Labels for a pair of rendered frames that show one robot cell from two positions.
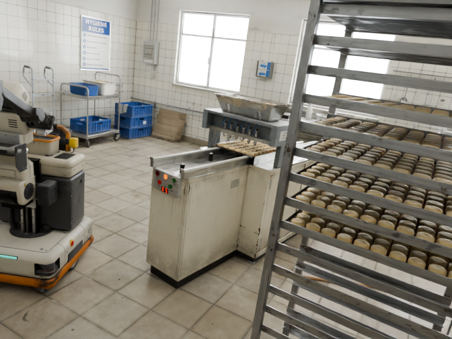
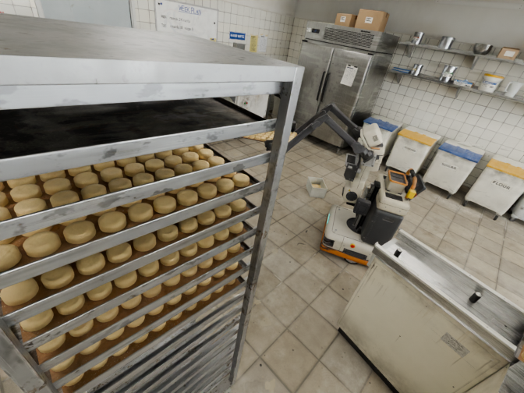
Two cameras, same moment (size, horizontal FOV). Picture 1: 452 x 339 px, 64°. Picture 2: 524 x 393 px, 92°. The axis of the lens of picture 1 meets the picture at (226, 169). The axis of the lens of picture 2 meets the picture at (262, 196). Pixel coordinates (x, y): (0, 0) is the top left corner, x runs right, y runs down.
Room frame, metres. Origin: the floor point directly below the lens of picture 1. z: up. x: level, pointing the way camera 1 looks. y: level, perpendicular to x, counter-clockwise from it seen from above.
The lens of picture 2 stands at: (1.70, -1.04, 1.88)
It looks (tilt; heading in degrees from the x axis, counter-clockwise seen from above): 34 degrees down; 102
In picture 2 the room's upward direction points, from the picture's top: 10 degrees clockwise
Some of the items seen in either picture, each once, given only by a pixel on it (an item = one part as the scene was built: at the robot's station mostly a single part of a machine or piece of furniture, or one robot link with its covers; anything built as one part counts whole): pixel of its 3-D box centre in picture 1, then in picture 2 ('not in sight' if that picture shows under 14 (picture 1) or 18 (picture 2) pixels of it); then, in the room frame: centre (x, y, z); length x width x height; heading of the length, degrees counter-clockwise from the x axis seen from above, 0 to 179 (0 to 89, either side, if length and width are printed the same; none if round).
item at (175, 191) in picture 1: (167, 182); (382, 252); (2.26, 0.37, 0.77); 0.24 x 0.04 x 0.14; 54
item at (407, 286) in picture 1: (368, 272); (177, 362); (1.42, -0.68, 0.78); 0.64 x 0.03 x 0.03; 61
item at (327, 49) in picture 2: not in sight; (333, 90); (1.53, 4.47, 1.03); 1.40 x 0.90 x 2.05; 154
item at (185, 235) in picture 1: (198, 213); (411, 324); (2.56, 0.16, 0.45); 0.70 x 0.34 x 0.90; 144
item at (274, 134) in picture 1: (247, 136); not in sight; (2.97, -0.14, 1.01); 0.72 x 0.33 x 0.34; 54
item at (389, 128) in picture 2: not in sight; (376, 139); (2.58, 4.11, 0.38); 0.64 x 0.54 x 0.77; 66
